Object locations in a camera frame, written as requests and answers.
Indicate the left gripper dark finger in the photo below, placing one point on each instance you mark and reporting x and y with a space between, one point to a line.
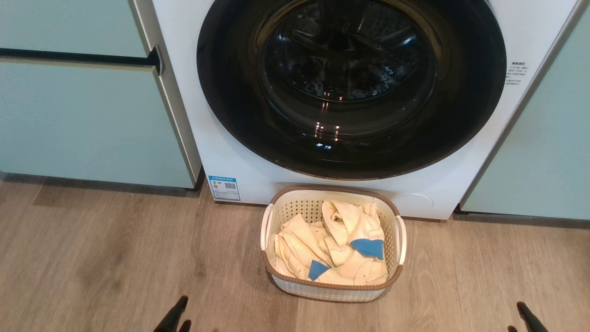
170 320
185 327

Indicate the cream printed garment blue cuff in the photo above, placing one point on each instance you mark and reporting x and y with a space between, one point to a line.
299 240

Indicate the cream hooded garment blue cuff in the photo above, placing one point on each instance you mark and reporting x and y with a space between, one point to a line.
355 221

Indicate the round black glass washer door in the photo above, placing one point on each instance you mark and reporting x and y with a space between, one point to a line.
230 115

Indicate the white front-load washing machine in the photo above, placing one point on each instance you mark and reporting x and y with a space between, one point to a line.
221 152

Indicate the white printed instruction label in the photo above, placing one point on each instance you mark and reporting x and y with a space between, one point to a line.
516 74

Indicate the stainless steel washing machine drum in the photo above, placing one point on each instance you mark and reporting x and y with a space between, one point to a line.
322 69

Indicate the blue energy label sticker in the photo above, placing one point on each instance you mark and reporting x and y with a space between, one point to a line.
224 188

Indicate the white round filter cover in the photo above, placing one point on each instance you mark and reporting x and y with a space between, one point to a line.
415 205

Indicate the cream perforated brown-rimmed laundry basket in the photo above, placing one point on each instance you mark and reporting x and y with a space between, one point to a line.
295 205

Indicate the mint green plain cabinet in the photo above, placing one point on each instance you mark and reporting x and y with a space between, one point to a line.
544 138

